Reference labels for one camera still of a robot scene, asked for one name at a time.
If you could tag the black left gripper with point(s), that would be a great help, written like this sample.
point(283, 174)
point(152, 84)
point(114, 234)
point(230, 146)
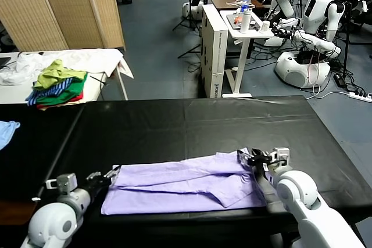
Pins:
point(97, 188)

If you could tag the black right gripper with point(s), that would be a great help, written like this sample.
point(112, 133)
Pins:
point(263, 166)

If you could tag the lavender t-shirt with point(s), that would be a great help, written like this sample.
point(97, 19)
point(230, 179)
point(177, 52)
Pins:
point(174, 184)

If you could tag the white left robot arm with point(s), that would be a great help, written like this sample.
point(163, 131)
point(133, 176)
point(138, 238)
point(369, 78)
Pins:
point(55, 222)

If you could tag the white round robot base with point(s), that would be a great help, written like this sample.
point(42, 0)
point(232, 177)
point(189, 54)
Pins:
point(189, 10)

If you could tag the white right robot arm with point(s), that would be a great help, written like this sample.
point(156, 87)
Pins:
point(296, 192)

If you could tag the glossy black table cover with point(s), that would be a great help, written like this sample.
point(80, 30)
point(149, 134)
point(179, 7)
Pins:
point(116, 114)

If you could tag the matte black table cover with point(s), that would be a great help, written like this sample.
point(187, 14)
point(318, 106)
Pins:
point(35, 149)

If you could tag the red garment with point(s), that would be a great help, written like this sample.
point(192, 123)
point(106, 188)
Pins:
point(69, 102)

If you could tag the beige garment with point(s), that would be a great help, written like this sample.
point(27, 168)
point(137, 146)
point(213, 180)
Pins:
point(49, 108)

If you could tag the white folding table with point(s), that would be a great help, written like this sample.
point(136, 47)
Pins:
point(92, 88)

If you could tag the white standing desk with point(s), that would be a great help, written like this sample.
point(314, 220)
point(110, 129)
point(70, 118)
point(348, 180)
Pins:
point(242, 65)

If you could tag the dark green garment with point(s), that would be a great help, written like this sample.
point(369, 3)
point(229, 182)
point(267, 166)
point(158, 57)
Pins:
point(74, 88)

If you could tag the blue striped garment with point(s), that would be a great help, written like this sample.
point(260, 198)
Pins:
point(58, 88)

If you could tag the tall white cardboard box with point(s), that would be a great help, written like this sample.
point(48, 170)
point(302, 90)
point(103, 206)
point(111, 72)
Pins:
point(215, 56)

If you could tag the light blue garment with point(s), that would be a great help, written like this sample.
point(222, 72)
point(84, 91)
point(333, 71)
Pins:
point(5, 134)

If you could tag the lime green garment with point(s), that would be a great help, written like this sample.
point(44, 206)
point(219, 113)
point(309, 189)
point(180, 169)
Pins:
point(52, 75)

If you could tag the black power adapter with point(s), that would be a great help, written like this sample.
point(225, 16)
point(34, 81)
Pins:
point(340, 79)

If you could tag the white draped cloth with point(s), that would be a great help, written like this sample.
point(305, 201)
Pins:
point(93, 59)

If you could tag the black tripod stand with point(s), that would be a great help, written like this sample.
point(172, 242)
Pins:
point(190, 52)
point(190, 4)

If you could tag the white power strip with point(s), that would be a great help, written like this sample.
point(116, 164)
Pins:
point(359, 95)

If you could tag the white paper cup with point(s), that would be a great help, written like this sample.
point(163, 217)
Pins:
point(265, 27)

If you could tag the small black device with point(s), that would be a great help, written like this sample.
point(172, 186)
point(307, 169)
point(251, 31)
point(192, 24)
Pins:
point(254, 25)

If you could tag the white thermos bottle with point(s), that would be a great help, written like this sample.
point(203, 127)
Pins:
point(245, 23)

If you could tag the small orange object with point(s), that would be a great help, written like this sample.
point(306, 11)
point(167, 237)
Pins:
point(237, 20)

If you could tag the white crumpled garment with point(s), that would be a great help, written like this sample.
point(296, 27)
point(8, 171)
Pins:
point(23, 65)

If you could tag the black pole stand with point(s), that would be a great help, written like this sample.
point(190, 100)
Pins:
point(347, 41)

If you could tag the clear blue-capped water bottle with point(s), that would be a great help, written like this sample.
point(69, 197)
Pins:
point(245, 4)

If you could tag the black laptop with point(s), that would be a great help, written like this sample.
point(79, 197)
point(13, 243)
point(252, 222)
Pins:
point(4, 62)

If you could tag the white wheeled humanoid robot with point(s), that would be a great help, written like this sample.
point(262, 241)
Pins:
point(314, 10)

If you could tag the bamboo folding screen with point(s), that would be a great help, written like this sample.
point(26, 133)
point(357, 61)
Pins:
point(58, 7)

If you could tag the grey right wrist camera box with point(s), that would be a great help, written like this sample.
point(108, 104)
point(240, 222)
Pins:
point(280, 156)

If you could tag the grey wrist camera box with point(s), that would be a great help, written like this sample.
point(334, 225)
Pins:
point(280, 156)
point(65, 182)

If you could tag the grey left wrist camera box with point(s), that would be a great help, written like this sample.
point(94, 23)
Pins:
point(65, 182)

